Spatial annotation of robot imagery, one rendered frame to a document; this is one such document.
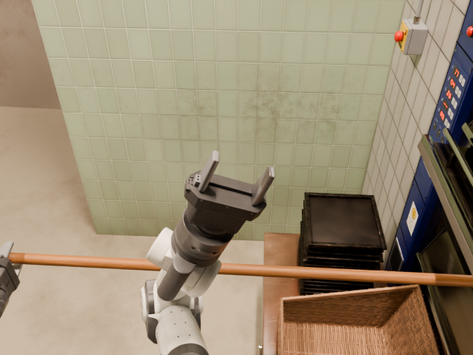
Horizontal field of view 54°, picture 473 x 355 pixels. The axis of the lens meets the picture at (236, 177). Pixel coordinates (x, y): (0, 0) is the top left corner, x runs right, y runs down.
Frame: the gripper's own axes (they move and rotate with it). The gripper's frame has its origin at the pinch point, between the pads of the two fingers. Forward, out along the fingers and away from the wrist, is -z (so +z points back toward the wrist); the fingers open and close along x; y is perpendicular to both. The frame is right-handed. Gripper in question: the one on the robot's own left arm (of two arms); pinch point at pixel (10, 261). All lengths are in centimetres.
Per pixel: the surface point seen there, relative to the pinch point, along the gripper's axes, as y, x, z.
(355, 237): 102, 30, -42
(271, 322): 72, 62, -25
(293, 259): 82, 61, -57
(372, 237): 108, 30, -42
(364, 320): 107, 57, -24
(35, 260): 6.7, -0.1, -0.6
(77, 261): 18.1, -0.3, -0.4
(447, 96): 121, -25, -48
